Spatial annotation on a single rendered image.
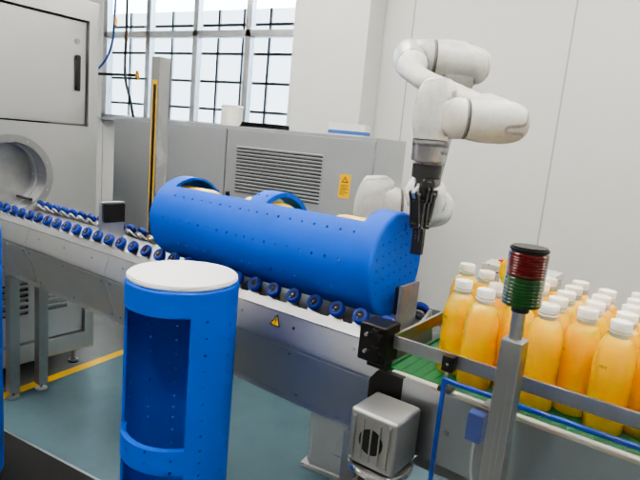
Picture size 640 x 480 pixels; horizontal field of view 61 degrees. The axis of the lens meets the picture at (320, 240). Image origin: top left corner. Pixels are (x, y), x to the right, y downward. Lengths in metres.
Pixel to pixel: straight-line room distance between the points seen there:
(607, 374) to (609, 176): 3.13
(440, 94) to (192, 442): 1.04
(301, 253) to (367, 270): 0.21
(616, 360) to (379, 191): 1.26
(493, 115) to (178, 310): 0.89
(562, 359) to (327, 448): 1.45
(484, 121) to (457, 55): 0.55
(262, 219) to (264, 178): 2.02
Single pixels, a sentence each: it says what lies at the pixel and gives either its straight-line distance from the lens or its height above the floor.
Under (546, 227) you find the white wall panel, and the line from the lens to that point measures 4.27.
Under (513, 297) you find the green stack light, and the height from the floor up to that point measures 1.18.
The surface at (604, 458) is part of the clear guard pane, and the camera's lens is 1.12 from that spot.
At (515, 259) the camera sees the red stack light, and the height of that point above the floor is 1.24.
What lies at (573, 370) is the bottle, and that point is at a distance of 1.22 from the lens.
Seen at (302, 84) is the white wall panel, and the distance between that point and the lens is 4.60.
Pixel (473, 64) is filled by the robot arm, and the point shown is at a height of 1.69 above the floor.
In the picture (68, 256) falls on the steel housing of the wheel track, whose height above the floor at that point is 0.85.
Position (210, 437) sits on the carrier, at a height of 0.64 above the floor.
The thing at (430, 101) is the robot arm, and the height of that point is 1.52.
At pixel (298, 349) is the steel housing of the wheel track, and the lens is 1.53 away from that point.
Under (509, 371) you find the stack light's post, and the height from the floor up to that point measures 1.05.
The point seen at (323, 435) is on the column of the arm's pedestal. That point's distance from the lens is 2.46.
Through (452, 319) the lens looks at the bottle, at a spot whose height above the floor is 1.03.
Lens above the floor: 1.40
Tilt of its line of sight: 10 degrees down
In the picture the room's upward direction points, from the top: 5 degrees clockwise
